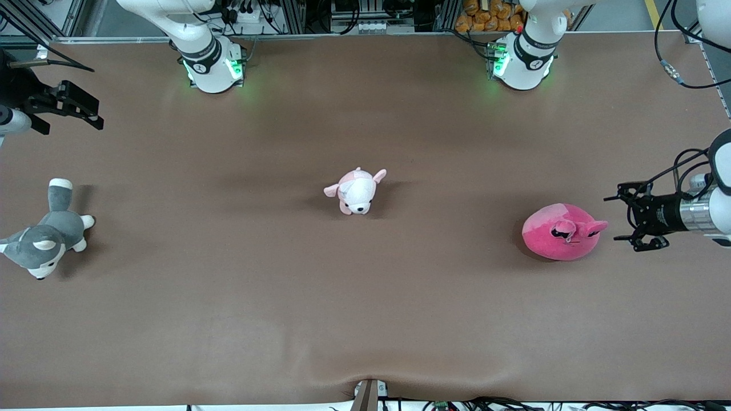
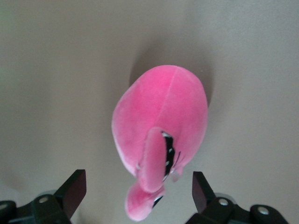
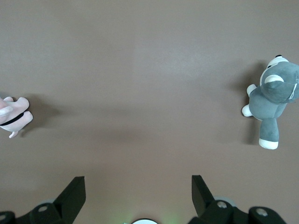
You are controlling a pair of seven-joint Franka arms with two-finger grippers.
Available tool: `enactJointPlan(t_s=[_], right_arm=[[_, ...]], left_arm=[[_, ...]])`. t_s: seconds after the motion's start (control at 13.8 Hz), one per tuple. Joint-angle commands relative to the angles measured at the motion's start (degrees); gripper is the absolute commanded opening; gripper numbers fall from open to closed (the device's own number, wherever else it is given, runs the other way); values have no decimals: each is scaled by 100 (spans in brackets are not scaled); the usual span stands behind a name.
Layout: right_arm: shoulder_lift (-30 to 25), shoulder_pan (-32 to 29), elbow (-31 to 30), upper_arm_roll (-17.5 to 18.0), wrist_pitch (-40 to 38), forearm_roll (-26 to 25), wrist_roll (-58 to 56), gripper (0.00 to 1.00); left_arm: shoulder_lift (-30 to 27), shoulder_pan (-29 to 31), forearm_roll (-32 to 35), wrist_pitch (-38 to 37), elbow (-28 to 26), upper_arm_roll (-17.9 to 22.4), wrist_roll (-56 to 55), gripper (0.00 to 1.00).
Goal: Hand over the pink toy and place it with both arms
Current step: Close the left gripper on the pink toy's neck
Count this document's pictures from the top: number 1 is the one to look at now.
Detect white power strip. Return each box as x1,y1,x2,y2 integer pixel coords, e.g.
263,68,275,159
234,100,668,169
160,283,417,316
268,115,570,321
227,5,264,25

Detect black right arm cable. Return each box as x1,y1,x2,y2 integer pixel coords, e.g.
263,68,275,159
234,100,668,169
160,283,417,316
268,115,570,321
0,11,96,73

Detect hot pink round plush toy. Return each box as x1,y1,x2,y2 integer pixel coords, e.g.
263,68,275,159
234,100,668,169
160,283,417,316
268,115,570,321
521,203,609,262

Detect pale pink white plush dog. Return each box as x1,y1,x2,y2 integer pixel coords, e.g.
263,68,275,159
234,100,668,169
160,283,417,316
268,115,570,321
323,167,388,216

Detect pile of orange packets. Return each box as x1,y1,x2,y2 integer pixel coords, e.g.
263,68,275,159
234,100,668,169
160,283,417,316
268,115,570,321
455,0,526,33

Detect grey white husky plush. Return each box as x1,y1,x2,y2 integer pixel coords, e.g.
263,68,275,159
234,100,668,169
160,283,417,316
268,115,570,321
0,178,96,280

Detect silver table edge rail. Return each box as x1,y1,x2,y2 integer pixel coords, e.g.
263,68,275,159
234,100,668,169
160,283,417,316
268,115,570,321
51,31,686,44

